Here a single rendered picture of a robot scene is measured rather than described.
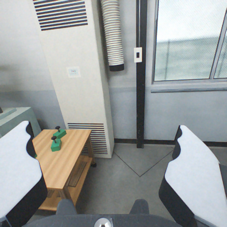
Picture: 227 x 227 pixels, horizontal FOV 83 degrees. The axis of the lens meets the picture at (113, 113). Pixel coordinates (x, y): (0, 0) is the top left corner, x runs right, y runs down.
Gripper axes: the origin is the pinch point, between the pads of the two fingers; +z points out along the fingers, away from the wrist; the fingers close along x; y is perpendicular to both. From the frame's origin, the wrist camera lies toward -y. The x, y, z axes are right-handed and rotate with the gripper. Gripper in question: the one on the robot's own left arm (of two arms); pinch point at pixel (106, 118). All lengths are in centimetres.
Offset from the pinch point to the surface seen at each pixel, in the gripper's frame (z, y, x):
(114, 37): 121, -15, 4
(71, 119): 120, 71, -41
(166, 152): 115, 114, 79
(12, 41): 162, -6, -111
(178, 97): 127, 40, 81
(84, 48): 114, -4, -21
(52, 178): 49, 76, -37
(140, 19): 127, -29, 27
